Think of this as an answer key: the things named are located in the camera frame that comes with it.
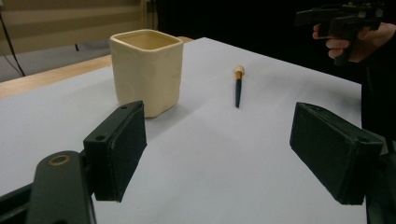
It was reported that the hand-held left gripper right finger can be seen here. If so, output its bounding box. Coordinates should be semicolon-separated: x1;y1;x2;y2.
289;102;385;205

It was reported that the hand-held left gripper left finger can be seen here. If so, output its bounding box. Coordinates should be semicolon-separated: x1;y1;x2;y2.
83;100;148;203

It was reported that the cream square ceramic cup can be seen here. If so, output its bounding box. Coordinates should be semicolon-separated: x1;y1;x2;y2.
109;29;185;119

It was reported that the makeup brush with gold ferrule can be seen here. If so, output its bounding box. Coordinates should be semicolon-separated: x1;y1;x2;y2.
233;64;246;109

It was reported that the white table sheet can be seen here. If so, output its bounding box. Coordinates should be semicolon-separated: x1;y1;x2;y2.
0;36;368;224

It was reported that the beige curtain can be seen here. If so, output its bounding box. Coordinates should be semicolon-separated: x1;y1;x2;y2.
0;0;158;58

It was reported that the thin black cable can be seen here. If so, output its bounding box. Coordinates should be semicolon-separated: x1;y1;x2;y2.
0;12;27;77

